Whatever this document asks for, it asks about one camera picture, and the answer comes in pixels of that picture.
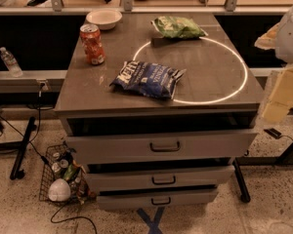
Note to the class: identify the bottom grey drawer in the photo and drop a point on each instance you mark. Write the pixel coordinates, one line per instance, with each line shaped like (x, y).
(157, 199)

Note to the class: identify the white round object in basket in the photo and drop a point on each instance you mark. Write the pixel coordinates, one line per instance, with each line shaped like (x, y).
(59, 191)

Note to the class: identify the clear plastic water bottle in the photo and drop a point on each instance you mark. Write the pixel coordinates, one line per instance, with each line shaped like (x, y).
(10, 62)

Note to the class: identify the top grey drawer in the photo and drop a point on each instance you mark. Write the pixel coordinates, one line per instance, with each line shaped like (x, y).
(159, 147)

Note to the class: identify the orange soda can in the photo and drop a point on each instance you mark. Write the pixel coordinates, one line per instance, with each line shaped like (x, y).
(91, 40)

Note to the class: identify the blue tape cross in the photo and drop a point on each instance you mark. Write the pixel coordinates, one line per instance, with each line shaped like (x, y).
(152, 223)

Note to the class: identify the black wire basket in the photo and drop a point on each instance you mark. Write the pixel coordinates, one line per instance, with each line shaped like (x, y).
(58, 158)

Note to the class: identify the white bowl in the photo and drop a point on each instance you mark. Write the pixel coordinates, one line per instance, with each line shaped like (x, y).
(104, 19)

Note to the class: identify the grey drawer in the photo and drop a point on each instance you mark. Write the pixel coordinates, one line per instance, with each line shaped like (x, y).
(157, 199)
(139, 180)
(159, 147)

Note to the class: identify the black floor stand left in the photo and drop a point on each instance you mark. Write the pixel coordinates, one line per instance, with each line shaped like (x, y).
(20, 146)

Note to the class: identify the blue chip bag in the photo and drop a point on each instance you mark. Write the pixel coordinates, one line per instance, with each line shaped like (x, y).
(149, 79)

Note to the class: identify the black floor stand right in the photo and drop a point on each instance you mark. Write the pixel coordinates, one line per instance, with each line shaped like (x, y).
(284, 159)

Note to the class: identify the green can in basket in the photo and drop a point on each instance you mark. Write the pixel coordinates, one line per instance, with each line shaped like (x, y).
(71, 172)

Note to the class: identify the green jalapeno chip bag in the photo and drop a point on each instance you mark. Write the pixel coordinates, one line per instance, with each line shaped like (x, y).
(178, 27)

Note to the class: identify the middle grey drawer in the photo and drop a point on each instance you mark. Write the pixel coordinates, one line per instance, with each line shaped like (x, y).
(139, 180)

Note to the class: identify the black floor stand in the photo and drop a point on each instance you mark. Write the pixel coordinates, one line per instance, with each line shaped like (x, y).
(284, 159)
(20, 146)

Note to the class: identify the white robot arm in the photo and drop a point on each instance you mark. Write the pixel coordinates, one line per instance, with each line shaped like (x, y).
(280, 39)

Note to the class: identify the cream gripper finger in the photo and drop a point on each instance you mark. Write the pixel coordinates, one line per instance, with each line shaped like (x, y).
(280, 100)

